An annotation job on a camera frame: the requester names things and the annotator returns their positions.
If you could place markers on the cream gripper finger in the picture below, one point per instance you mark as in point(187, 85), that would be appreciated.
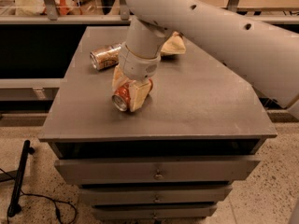
point(139, 90)
point(119, 78)

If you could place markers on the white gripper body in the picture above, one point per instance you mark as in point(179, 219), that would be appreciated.
point(137, 66)

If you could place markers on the red coke can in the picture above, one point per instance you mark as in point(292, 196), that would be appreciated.
point(121, 97)

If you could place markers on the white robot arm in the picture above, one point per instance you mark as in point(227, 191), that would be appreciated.
point(264, 55)

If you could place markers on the brown soda can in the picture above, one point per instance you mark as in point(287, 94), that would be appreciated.
point(105, 57)

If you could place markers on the brown chip bag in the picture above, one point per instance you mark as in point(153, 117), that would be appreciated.
point(174, 45)

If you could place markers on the grey drawer cabinet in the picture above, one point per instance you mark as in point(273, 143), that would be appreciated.
point(197, 107)

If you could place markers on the top cabinet drawer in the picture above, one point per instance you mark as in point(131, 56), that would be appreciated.
point(156, 170)

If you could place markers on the cabinet drawer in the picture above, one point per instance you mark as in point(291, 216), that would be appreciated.
point(155, 194)
point(156, 170)
point(154, 211)

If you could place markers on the middle cabinet drawer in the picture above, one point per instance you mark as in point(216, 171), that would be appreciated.
point(155, 194)

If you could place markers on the bottom cabinet drawer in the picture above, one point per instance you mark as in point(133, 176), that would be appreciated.
point(154, 211)

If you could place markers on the black stand leg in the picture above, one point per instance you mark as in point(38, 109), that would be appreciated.
point(14, 207)

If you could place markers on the metal railing frame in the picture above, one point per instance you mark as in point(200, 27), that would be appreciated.
point(93, 10)

